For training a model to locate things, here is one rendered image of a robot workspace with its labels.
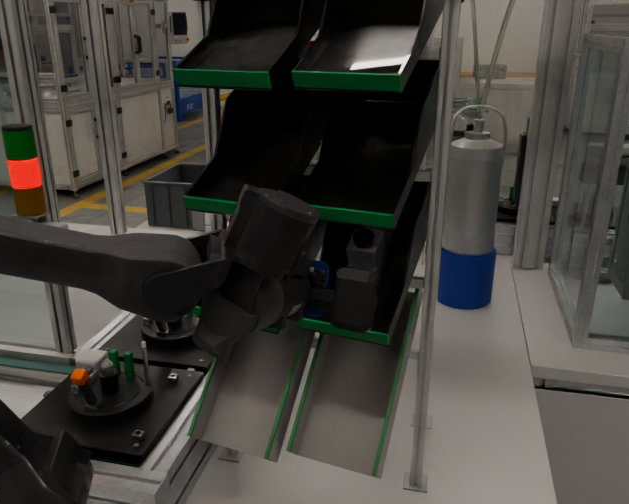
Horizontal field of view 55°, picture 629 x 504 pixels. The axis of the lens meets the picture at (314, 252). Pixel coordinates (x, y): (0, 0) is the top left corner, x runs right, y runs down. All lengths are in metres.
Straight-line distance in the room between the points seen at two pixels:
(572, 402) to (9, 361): 1.21
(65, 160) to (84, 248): 5.68
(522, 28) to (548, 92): 9.42
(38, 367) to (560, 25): 1.54
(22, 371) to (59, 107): 4.86
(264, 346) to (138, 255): 0.50
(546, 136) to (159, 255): 1.53
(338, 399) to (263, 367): 0.13
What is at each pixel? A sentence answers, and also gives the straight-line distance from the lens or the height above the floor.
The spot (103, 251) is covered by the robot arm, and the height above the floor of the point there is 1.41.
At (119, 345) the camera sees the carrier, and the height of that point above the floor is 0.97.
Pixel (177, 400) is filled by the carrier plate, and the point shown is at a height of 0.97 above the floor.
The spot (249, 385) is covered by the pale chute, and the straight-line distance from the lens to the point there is 0.96.
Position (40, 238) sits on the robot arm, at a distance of 0.51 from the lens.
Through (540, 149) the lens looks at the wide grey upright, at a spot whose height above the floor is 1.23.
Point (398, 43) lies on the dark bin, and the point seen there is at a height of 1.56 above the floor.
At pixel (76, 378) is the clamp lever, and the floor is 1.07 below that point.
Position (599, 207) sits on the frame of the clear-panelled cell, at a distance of 1.45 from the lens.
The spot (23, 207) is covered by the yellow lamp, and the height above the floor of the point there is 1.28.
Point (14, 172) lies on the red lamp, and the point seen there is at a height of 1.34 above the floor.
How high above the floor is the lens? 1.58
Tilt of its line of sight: 21 degrees down
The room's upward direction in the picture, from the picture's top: straight up
